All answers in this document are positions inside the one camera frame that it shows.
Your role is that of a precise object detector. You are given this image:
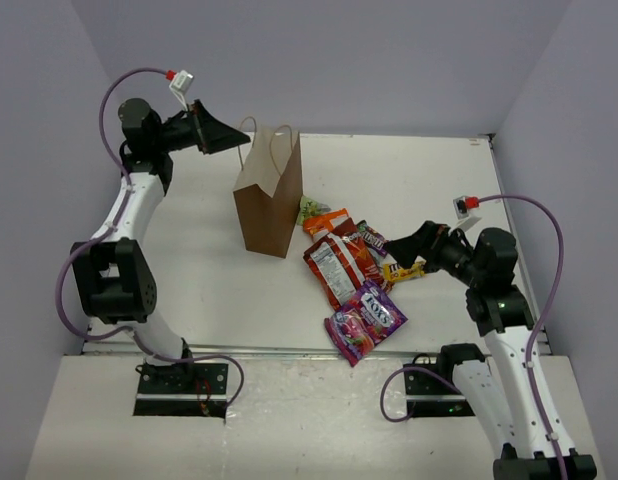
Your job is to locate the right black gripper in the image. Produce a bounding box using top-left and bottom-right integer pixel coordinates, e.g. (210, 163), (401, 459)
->
(383, 220), (484, 289)

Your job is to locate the red Doritos chip bag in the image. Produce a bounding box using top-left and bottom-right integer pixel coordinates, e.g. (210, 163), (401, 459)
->
(303, 218), (393, 310)

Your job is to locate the brown paper bag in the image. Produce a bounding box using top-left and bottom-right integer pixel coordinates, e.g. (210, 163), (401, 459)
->
(233, 124), (303, 258)

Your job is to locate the purple Fox's candy bag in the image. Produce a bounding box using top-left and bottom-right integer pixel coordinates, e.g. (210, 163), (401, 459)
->
(324, 280), (408, 367)

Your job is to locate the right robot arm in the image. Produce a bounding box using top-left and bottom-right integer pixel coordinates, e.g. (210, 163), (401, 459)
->
(385, 221), (598, 479)

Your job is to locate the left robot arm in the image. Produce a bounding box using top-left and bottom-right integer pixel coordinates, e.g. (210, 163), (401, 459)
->
(70, 98), (250, 393)

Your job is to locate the yellow M&M's packet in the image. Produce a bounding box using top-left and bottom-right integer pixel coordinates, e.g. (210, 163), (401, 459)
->
(382, 261), (426, 284)

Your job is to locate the brown M&M's packet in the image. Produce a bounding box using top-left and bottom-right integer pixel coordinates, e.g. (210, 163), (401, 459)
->
(356, 220), (388, 259)

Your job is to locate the orange Reese's packet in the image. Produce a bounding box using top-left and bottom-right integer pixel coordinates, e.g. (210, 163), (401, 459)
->
(303, 208), (350, 241)

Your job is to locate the green candy packet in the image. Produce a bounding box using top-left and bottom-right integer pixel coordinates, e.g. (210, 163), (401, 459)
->
(296, 196), (331, 226)

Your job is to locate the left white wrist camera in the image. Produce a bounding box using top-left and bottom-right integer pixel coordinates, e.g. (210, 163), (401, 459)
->
(166, 70), (194, 108)

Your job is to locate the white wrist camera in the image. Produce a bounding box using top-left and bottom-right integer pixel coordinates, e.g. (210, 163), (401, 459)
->
(166, 70), (194, 108)
(453, 196), (481, 231)

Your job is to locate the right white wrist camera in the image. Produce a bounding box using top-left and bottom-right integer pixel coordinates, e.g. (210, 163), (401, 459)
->
(453, 196), (481, 231)

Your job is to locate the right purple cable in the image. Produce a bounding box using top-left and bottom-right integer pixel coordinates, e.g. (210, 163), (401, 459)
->
(381, 195), (573, 480)

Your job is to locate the purple cable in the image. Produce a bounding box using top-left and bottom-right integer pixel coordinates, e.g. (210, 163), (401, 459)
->
(381, 195), (573, 480)
(56, 65), (246, 419)

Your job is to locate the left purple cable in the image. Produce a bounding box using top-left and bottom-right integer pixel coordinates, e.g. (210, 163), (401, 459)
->
(56, 65), (246, 419)

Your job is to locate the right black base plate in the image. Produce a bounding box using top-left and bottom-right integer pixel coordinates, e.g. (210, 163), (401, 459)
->
(403, 371), (474, 418)

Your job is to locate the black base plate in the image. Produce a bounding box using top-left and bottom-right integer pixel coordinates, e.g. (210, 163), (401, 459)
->
(133, 362), (229, 419)
(403, 371), (474, 418)

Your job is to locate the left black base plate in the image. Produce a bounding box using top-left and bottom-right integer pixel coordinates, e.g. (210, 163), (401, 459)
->
(133, 362), (229, 419)

